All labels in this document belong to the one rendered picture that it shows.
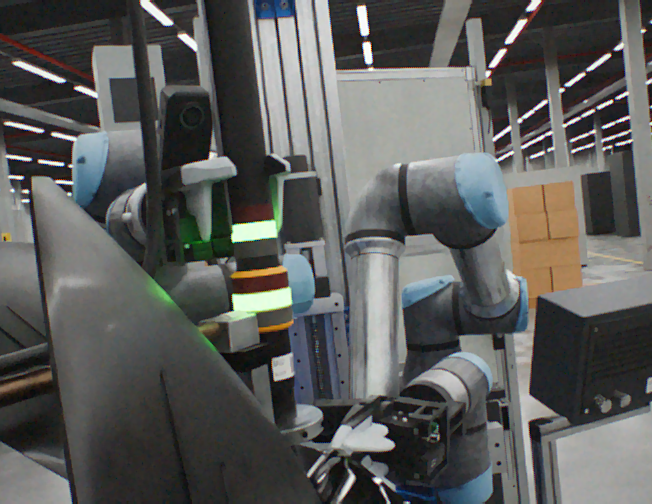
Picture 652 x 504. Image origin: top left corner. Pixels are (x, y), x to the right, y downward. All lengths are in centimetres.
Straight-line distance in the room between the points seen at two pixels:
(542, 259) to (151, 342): 862
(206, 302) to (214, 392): 52
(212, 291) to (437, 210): 39
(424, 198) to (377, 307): 18
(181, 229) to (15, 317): 15
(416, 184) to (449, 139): 175
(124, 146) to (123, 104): 352
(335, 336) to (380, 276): 47
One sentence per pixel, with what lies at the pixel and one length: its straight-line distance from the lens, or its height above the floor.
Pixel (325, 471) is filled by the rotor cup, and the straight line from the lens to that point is 42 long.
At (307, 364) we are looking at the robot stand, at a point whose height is 111.
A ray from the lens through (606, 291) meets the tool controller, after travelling 116.
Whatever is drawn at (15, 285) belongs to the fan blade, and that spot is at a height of 140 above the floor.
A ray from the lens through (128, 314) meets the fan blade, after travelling 16.
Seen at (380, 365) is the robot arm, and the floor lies 120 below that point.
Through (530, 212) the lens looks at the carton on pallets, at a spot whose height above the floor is 124.
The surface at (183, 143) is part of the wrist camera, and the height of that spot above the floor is 150.
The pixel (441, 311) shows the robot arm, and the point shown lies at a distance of 133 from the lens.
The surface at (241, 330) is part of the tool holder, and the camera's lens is 44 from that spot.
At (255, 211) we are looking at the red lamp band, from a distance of 46.
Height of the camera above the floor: 141
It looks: 3 degrees down
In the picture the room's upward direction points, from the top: 7 degrees counter-clockwise
